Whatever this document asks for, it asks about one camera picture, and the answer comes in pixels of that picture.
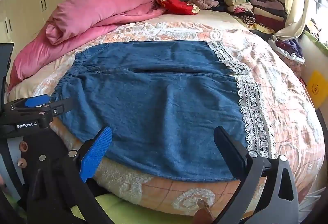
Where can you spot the brown glossy object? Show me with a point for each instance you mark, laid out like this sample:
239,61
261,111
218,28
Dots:
203,212

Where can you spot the window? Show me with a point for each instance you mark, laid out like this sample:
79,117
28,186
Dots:
319,1

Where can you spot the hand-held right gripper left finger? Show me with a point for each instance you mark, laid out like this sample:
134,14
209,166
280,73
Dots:
96,152

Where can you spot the green bed sheet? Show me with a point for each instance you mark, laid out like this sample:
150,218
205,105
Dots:
128,211

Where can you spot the purple crumpled clothes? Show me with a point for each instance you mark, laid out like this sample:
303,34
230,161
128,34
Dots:
289,47

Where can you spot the clutter on windowsill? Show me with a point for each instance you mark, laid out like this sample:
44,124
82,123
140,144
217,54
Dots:
316,29

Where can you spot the mauve fuzzy garment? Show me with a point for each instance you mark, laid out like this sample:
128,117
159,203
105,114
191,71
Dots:
203,1

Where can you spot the red embroidered cloth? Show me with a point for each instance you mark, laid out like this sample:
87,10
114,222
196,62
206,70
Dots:
176,3

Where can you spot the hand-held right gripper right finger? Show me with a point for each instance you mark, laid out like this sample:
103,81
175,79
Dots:
230,148

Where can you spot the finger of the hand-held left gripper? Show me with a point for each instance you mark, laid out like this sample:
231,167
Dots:
37,101
60,107

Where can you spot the pile of folded clothes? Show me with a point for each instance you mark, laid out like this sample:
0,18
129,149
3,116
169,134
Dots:
258,11

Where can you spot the yellow paper sign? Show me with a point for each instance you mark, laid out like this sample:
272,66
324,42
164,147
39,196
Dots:
316,88

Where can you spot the blue denim pants lace trim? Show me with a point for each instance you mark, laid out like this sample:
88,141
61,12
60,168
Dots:
153,101

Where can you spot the pink duvet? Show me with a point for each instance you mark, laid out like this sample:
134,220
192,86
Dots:
84,19

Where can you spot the peach patterned bedspread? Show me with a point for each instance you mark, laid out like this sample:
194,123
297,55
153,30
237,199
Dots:
276,101

